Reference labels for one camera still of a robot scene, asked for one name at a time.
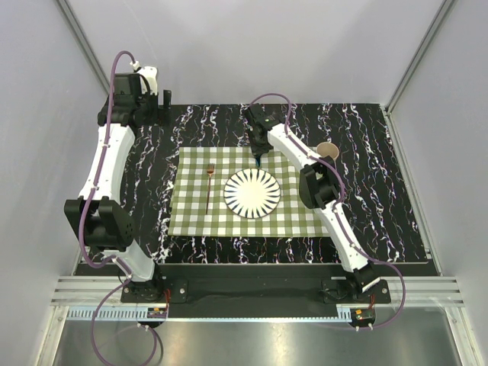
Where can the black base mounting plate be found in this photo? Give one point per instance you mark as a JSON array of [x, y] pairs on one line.
[[323, 282]]

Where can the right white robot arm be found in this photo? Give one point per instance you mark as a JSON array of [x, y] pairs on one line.
[[320, 189]]

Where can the aluminium front rail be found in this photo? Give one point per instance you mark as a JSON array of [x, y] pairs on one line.
[[103, 299]]

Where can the aluminium frame post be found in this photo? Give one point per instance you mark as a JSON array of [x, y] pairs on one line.
[[431, 33], [75, 27]]

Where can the green checkered cloth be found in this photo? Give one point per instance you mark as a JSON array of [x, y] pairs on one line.
[[220, 191]]

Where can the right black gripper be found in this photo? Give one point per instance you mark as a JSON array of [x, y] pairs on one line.
[[258, 152]]

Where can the right aluminium frame post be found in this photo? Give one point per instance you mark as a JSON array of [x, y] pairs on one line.
[[431, 33]]

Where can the white blue striped plate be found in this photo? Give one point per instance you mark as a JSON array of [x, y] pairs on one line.
[[252, 193]]

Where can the beige paper cup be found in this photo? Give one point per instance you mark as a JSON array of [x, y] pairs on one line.
[[328, 151]]

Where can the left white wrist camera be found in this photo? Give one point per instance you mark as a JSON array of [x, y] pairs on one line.
[[148, 75]]

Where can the left aluminium frame post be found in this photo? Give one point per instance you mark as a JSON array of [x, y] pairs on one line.
[[75, 27]]

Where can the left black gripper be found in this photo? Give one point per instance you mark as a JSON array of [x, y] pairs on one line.
[[158, 113]]

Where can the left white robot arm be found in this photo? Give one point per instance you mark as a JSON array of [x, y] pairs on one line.
[[105, 231]]

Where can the brown wooden fork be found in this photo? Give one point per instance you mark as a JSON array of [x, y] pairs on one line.
[[210, 172]]

